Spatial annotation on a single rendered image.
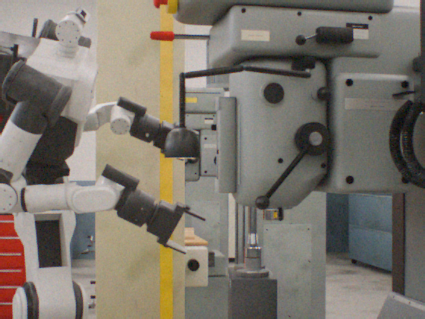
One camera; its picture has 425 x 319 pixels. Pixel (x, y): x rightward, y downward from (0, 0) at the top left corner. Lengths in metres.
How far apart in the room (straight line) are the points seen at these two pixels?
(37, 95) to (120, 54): 1.58
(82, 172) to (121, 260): 7.29
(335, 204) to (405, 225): 9.57
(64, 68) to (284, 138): 0.66
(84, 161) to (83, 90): 8.65
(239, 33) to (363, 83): 0.29
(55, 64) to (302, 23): 0.69
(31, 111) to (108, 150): 1.51
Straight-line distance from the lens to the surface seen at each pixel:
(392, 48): 1.51
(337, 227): 11.33
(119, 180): 1.72
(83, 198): 1.70
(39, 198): 1.75
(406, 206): 1.72
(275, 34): 1.41
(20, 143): 1.71
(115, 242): 3.18
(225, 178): 1.45
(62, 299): 1.92
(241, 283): 1.78
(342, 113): 1.43
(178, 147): 1.32
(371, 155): 1.46
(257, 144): 1.40
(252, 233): 1.82
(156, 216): 1.73
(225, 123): 1.46
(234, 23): 1.39
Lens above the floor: 1.40
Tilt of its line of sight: 1 degrees up
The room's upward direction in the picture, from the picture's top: straight up
